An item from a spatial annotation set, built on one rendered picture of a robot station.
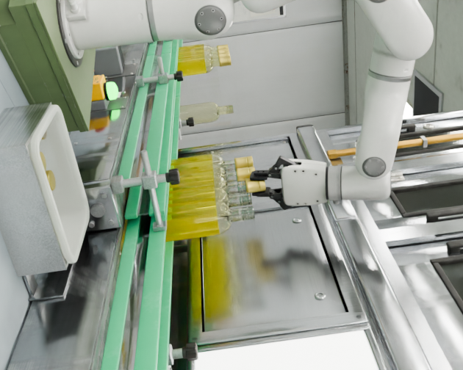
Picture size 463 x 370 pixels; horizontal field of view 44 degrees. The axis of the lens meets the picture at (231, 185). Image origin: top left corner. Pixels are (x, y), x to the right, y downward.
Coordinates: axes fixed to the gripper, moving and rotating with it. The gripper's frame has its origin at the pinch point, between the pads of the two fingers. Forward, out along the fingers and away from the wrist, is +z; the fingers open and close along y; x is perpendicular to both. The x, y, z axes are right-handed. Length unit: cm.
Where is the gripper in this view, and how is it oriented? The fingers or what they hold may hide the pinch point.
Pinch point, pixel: (260, 183)
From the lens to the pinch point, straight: 130.6
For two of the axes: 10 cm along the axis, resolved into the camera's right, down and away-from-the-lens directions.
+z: -9.7, 0.1, 2.4
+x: -2.1, 4.9, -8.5
